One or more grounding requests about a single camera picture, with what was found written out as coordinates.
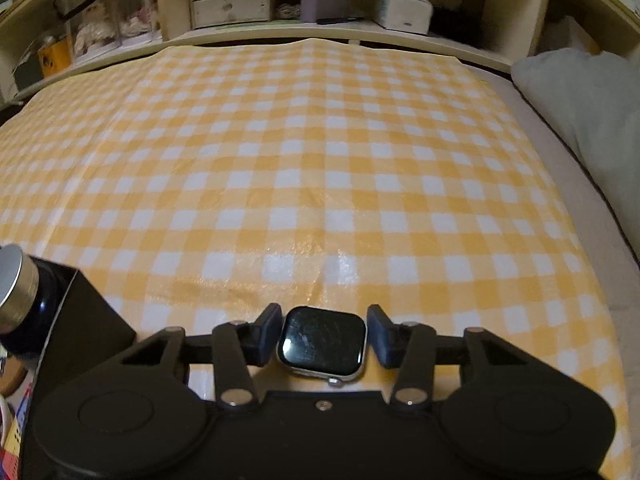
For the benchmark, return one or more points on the black cardboard box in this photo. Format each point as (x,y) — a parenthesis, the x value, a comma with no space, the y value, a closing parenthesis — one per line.
(92,320)

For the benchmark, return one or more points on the black feather duster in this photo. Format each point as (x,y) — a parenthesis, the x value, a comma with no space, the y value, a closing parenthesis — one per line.
(457,25)

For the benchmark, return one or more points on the yellow box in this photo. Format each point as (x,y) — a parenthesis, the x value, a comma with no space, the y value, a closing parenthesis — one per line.
(54,57)

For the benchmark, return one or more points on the clear jar of seashells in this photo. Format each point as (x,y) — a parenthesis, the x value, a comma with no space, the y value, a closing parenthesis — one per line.
(95,35)
(137,15)

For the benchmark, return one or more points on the wooden headboard shelf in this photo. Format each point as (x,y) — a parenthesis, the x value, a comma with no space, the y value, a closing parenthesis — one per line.
(510,20)

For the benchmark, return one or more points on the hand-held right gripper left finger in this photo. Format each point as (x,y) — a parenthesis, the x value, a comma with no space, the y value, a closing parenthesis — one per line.
(267,334)

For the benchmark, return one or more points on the dark blue jar silver lid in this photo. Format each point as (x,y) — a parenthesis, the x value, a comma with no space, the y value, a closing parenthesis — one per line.
(30,305)

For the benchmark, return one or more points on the yellow checkered mat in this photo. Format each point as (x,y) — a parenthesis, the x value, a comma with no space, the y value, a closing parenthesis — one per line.
(310,175)

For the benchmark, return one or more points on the white tissue box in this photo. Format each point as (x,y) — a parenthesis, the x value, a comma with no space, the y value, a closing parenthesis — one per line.
(405,12)

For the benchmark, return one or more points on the colourful card box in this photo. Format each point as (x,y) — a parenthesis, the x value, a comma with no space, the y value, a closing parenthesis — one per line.
(10,450)

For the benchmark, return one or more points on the black pen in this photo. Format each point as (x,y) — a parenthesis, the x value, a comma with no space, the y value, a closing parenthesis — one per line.
(340,20)

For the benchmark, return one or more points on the dark green box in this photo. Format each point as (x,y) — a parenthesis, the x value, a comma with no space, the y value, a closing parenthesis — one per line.
(29,72)

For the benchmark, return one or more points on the grey mattress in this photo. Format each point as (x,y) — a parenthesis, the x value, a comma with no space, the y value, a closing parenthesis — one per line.
(565,220)

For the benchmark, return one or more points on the cream crumpled cloth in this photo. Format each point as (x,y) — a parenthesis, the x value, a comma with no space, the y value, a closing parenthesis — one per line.
(570,35)

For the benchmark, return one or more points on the grey pillow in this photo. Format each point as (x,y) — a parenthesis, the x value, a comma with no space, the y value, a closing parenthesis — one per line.
(585,125)

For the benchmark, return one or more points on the round cork coaster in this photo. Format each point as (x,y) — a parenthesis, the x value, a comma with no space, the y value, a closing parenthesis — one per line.
(11,377)

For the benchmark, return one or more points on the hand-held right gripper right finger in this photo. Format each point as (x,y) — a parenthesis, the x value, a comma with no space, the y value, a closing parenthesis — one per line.
(382,336)

